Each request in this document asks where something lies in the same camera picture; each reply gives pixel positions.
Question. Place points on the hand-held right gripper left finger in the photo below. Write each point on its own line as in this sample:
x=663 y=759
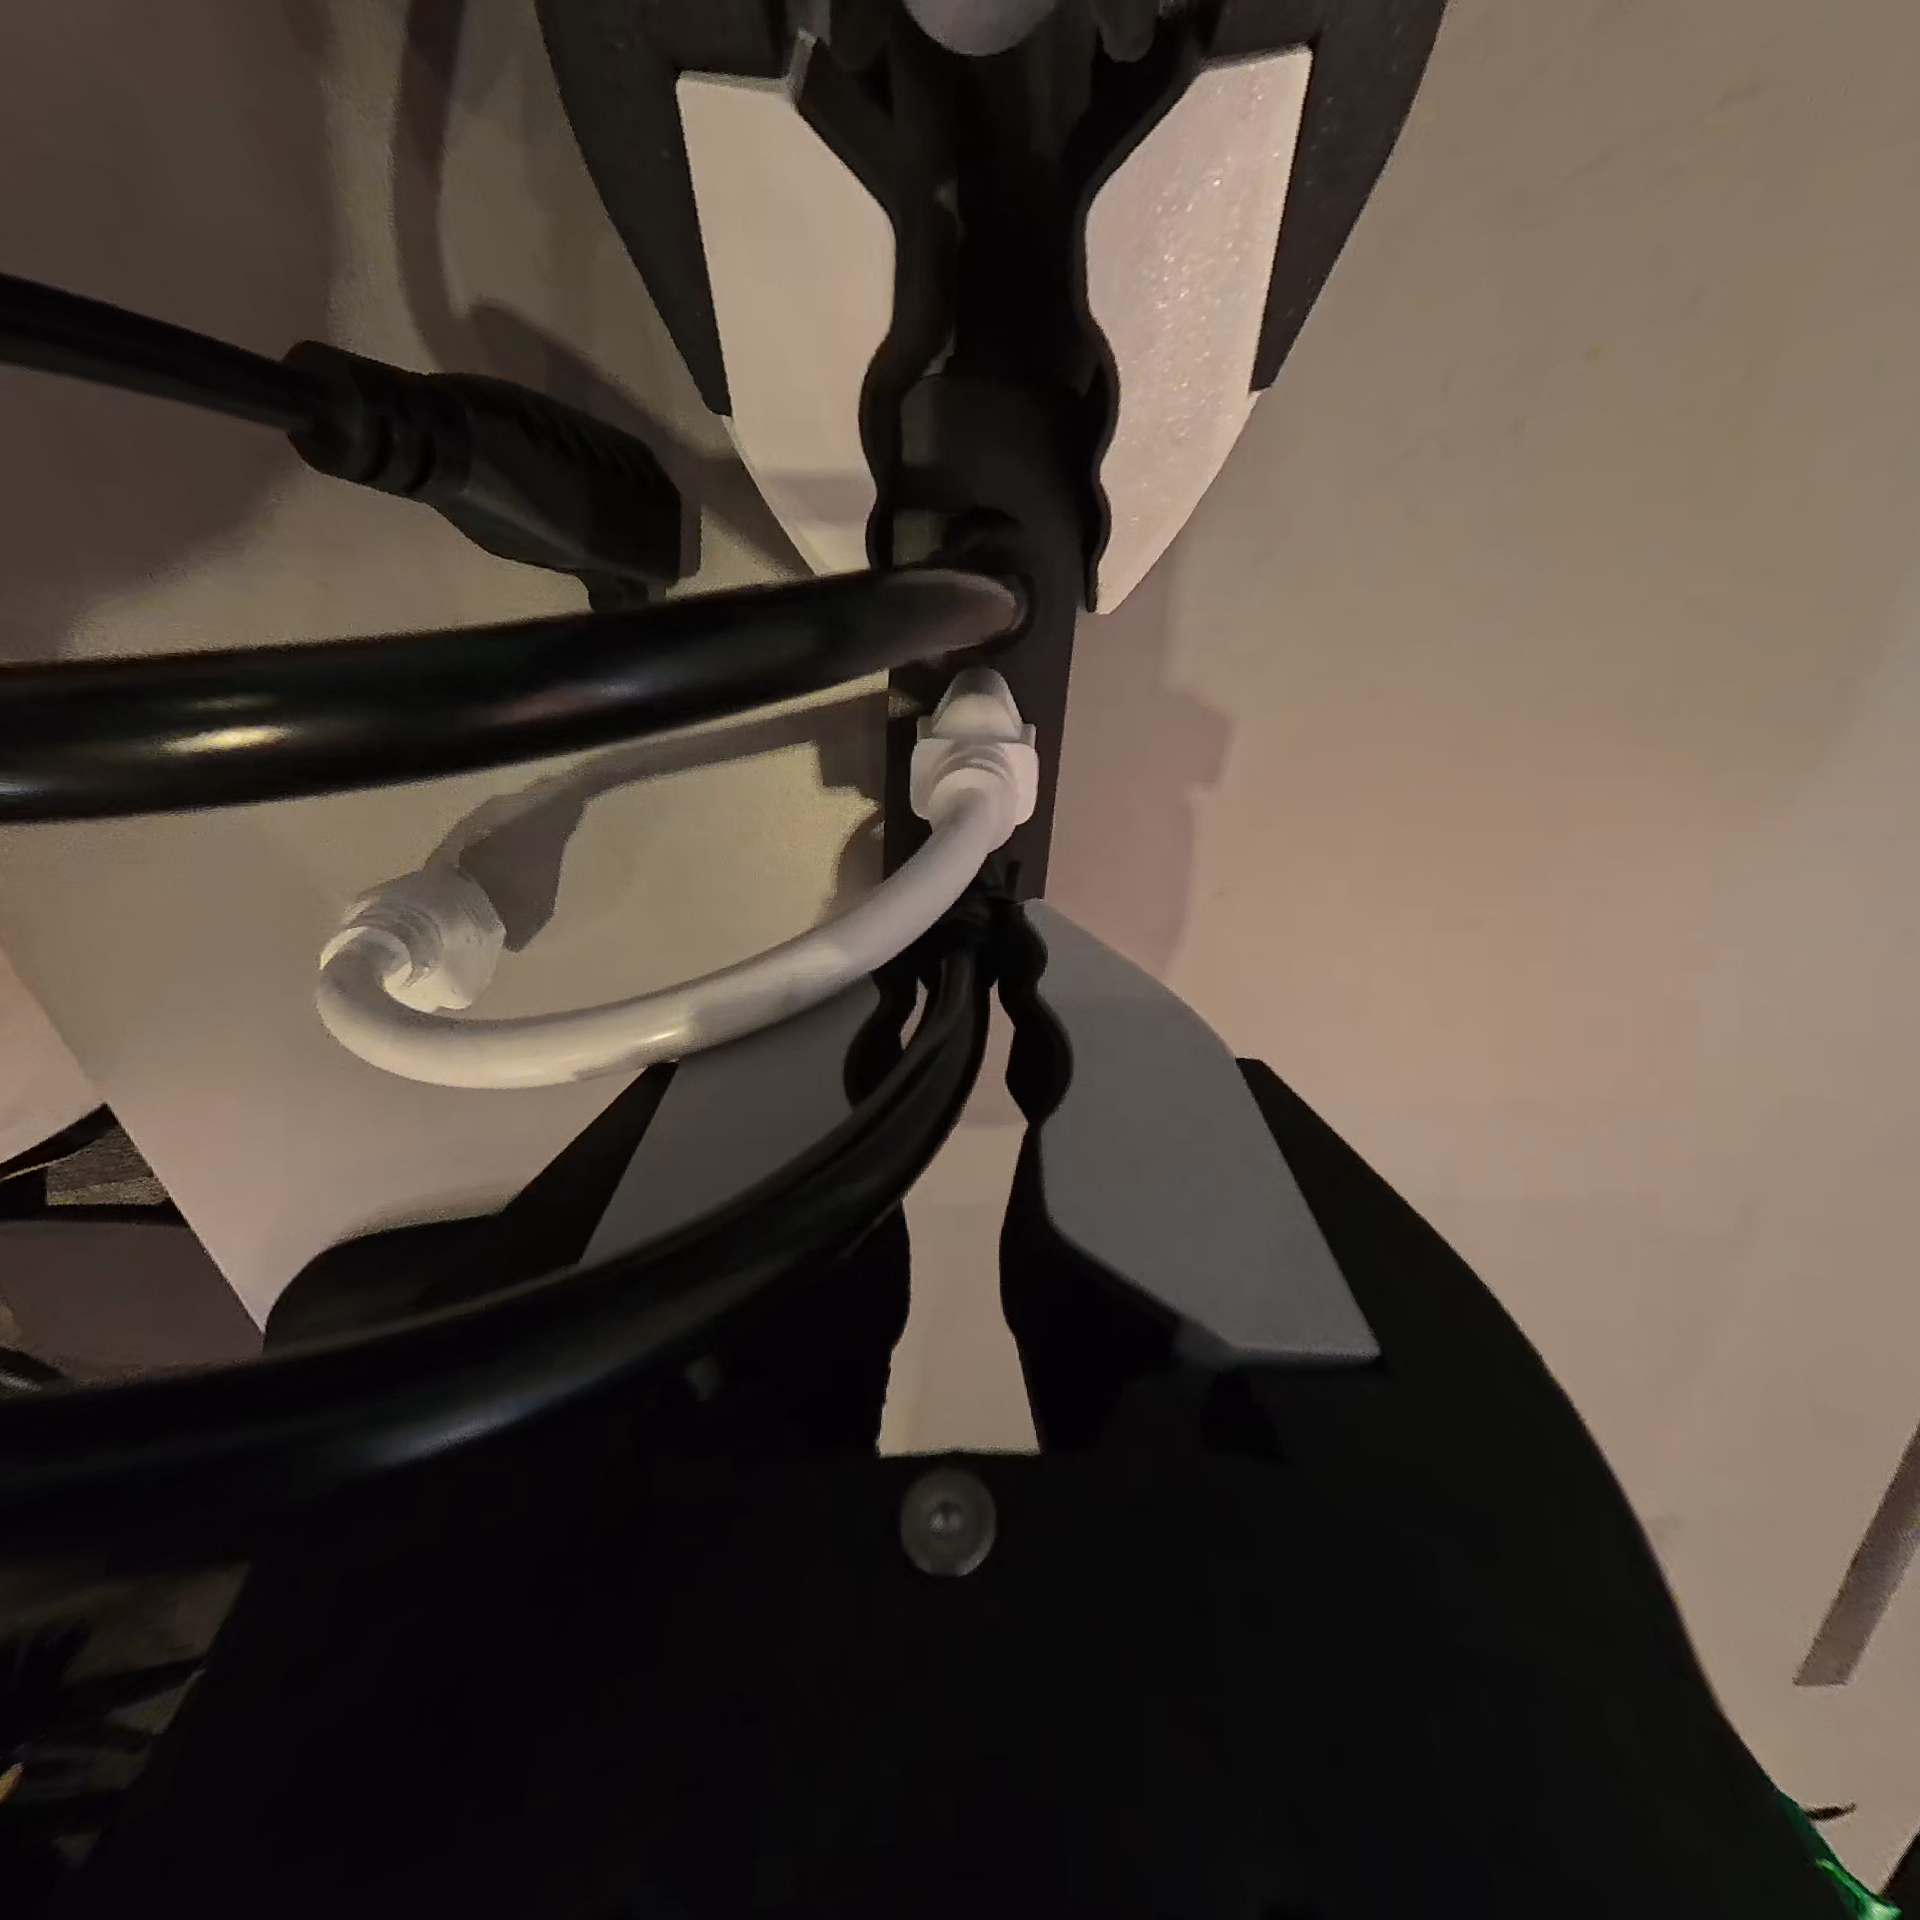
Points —
x=751 y=1096

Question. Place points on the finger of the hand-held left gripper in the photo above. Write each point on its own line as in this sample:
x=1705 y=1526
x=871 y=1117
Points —
x=779 y=300
x=1201 y=300

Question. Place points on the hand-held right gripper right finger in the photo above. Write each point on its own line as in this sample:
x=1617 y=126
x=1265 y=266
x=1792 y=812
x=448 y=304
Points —
x=1184 y=1170

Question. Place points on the black power strip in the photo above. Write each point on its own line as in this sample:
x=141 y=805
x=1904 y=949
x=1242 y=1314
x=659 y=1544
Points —
x=1059 y=751

